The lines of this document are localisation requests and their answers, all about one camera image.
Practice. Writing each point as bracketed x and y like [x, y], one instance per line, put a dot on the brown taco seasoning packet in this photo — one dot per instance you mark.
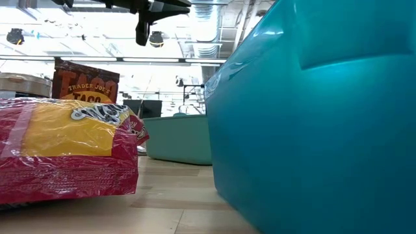
[84, 84]

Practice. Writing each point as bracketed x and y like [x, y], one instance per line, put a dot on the teal plate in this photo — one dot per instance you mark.
[180, 114]

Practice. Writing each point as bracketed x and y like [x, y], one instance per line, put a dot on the black pendant lamp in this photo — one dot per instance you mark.
[157, 39]
[15, 36]

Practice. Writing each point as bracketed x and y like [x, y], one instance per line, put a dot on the long ceiling light strip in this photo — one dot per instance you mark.
[87, 59]

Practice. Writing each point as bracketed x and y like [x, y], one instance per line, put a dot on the black screen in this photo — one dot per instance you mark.
[149, 109]

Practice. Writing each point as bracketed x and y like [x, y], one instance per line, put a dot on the small teal container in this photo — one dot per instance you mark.
[177, 139]

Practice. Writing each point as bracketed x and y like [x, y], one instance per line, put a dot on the silver metal spoon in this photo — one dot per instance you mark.
[141, 150]

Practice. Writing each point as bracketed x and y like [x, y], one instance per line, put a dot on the red yellow ramen packet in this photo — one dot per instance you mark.
[65, 169]

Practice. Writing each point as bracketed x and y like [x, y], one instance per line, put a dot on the large teal tray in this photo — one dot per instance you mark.
[308, 130]

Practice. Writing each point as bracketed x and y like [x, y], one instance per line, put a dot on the black metal stand frame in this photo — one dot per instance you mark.
[184, 94]

